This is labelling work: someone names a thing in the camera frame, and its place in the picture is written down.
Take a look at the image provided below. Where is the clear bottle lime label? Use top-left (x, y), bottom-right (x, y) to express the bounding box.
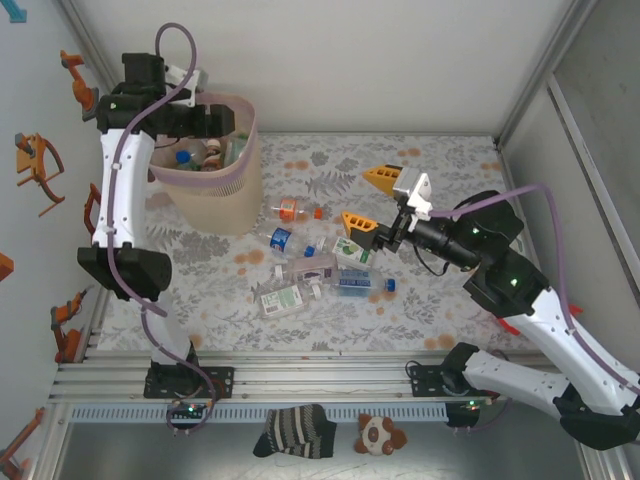
top-left (313, 235), bottom-right (377, 266)

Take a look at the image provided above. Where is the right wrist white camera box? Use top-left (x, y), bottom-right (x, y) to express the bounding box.
top-left (392, 166), bottom-right (434, 221)

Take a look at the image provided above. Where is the striped black beige sock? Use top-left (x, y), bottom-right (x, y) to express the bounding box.
top-left (252, 403), bottom-right (339, 460)

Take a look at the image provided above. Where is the orange frame wall sticker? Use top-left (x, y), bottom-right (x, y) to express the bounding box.
top-left (13, 132), bottom-right (67, 218)

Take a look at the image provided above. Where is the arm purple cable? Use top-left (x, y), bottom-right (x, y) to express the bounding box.
top-left (104, 21), bottom-right (224, 437)
top-left (428, 183), bottom-right (640, 434)

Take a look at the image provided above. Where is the white slotted cable duct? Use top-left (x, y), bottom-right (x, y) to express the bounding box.
top-left (69, 403), bottom-right (449, 422)

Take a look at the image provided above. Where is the clear bottle orange label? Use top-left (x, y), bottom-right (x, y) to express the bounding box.
top-left (272, 197), bottom-right (326, 224)

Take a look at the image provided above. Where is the brown tea bottle white cap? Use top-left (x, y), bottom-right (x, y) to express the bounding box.
top-left (202, 138), bottom-right (226, 171)

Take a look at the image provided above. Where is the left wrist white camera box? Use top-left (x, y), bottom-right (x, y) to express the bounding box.
top-left (162, 63), bottom-right (209, 109)

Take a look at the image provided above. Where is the floral tablecloth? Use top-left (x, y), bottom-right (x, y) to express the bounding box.
top-left (97, 132), bottom-right (544, 354)

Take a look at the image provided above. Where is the clear bottle purple label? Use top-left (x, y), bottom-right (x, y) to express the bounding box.
top-left (272, 254), bottom-right (339, 286)

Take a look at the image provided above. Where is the green bottle yellow cap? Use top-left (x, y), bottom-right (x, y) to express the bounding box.
top-left (224, 132), bottom-right (249, 166)

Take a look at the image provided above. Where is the aluminium extrusion rail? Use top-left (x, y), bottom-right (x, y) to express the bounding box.
top-left (47, 351), bottom-right (604, 401)

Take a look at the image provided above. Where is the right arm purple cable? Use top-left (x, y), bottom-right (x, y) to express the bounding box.
top-left (428, 183), bottom-right (640, 434)

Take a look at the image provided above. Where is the clear bottle green white label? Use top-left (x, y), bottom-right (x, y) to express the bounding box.
top-left (257, 283), bottom-right (325, 320)

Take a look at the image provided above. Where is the aluminium frame post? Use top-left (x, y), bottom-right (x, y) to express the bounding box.
top-left (492, 0), bottom-right (601, 149)
top-left (57, 0), bottom-right (146, 146)

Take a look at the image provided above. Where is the water bottle blue label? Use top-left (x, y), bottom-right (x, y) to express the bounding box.
top-left (327, 269), bottom-right (397, 299)

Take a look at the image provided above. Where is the beige bin with pink liner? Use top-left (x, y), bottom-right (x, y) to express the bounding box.
top-left (147, 92), bottom-right (264, 237)

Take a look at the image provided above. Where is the red plastic toy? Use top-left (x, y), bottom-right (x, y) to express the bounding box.
top-left (494, 302), bottom-right (586, 336)

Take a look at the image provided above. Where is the brown white plush toy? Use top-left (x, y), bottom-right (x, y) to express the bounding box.
top-left (353, 412), bottom-right (409, 457)

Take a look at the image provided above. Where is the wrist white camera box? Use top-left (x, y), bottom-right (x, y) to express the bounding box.
top-left (392, 166), bottom-right (434, 221)
top-left (162, 63), bottom-right (209, 109)

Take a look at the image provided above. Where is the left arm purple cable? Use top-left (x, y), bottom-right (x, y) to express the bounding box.
top-left (104, 21), bottom-right (224, 437)

